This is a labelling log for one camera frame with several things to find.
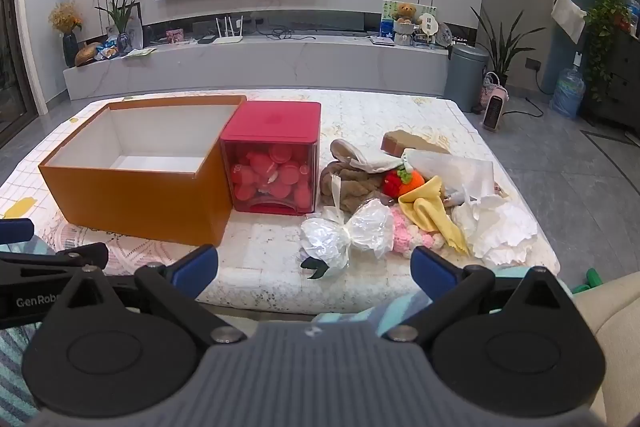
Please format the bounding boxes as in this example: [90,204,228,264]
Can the brown fuzzy cloth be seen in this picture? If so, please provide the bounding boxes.
[320,139,393,212]

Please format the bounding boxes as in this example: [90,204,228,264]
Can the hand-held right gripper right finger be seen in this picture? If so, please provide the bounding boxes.
[382,246,576,343]

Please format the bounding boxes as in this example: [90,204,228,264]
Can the dark cabinet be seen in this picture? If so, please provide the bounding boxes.
[582,27,640,130]

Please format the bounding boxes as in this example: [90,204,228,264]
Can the green plant in glass vase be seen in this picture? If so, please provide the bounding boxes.
[95,0,145,54]

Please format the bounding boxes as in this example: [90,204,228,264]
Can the yellow flowers in dark vase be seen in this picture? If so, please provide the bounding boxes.
[48,2,84,68]

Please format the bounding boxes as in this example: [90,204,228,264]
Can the teddy bear bouquet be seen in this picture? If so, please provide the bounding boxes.
[391,2,421,46]

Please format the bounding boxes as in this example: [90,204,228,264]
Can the white cloth pouch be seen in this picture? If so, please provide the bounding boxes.
[350,148,412,174]

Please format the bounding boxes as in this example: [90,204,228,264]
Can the white tissue paper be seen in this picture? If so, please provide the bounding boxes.
[451,194,539,267]

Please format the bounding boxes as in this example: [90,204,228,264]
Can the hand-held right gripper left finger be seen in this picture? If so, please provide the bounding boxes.
[46,244,247,344]

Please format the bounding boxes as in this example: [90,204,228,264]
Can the pink crochet item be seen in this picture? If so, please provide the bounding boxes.
[387,207,451,259]

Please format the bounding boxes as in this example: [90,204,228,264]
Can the red flat pad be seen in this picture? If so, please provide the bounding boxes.
[220,101,322,214]

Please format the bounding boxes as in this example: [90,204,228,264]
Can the brown block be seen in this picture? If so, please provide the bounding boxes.
[381,130,451,156]

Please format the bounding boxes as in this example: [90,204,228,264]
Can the bushy green plant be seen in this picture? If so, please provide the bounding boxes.
[582,0,632,102]

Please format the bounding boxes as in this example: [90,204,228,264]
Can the crochet strawberry and orange toy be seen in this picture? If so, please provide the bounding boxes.
[382,167,426,199]

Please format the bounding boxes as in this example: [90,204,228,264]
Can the white marble television console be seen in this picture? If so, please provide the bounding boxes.
[62,9,451,102]

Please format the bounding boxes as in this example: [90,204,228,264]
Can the yellow cloth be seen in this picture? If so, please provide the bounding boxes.
[397,175,471,256]

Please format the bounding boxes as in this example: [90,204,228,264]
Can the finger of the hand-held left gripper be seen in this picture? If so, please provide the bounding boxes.
[0,218,35,249]
[0,242,110,278]

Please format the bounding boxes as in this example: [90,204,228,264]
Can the green picture card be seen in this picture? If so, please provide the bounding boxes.
[382,0,437,34]

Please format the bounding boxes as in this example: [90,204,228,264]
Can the beige sofa cushion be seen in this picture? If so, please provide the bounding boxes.
[570,272,640,427]

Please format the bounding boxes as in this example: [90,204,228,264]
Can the clear plastic bag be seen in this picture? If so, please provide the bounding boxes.
[402,148,496,204]

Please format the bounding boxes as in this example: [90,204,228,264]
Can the pile of red caps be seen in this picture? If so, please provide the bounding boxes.
[231,144,315,208]

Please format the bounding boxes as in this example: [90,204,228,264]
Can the white hanging towel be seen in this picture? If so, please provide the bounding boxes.
[550,0,587,45]

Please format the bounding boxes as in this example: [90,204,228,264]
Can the green object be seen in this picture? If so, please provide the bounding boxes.
[572,268,609,294]

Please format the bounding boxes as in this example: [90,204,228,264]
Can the grey trash can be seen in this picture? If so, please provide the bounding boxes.
[444,43,491,112]

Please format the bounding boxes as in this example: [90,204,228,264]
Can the long-leaf potted plant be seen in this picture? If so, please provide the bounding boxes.
[470,4,534,88]

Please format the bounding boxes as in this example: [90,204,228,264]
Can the orange cardboard box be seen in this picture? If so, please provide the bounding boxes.
[38,95,247,247]

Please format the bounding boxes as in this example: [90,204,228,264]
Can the cellophane wrapped flower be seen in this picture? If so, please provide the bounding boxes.
[299,199,396,281]

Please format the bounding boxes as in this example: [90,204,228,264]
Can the blue water jug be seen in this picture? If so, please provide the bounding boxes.
[550,68,586,118]

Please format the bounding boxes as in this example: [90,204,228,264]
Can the teal striped clothing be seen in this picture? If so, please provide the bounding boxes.
[0,234,573,413]

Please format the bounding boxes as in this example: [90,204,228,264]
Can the white router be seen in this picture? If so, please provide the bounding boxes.
[214,14,244,44]

